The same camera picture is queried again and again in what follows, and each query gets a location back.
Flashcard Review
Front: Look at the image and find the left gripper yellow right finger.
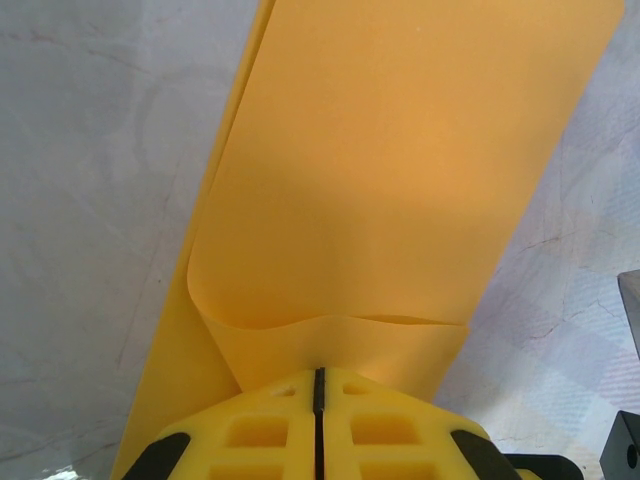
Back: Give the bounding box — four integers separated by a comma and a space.
323, 368, 524, 480

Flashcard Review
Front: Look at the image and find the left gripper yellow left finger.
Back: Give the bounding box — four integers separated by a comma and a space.
127, 368, 317, 480

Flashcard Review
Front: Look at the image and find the orange-yellow paper sheet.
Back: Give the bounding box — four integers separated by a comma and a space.
109, 0, 629, 480

